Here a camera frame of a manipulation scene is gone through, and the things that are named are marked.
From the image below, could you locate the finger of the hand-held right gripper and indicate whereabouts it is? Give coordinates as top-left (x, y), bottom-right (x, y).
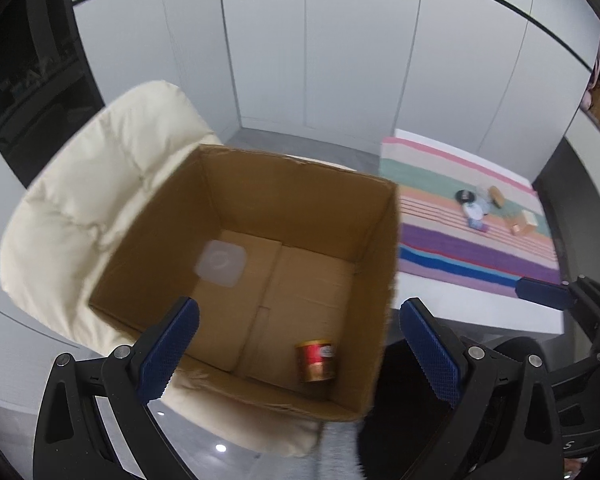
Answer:
top-left (514, 275), bottom-right (600, 361)

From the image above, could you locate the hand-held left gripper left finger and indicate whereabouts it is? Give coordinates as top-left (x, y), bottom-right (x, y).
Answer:
top-left (32, 296), bottom-right (201, 480)

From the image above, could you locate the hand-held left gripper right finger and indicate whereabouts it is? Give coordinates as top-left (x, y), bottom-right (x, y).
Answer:
top-left (399, 297), bottom-right (563, 480)

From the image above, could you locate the brown cardboard box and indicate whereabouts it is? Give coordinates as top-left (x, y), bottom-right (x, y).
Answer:
top-left (87, 144), bottom-right (402, 423)

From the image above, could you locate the striped tablecloth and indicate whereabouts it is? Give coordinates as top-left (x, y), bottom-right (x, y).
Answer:
top-left (379, 136), bottom-right (563, 303)

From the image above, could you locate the translucent plastic lid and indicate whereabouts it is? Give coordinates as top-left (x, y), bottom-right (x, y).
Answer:
top-left (194, 240), bottom-right (246, 288)

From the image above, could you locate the red food cup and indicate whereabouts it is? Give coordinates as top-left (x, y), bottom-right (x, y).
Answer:
top-left (295, 341), bottom-right (337, 383)

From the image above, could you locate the grey rug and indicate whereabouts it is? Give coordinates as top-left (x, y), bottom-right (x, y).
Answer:
top-left (285, 420), bottom-right (366, 480)

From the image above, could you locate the cream padded chair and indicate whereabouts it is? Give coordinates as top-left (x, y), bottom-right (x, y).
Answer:
top-left (0, 80), bottom-right (361, 458)

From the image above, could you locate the pink soft toy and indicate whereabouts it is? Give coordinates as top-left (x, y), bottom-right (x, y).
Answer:
top-left (580, 42), bottom-right (600, 111)

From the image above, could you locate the dark glass cabinet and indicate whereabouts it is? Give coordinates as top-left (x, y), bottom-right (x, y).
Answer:
top-left (0, 0), bottom-right (106, 186)

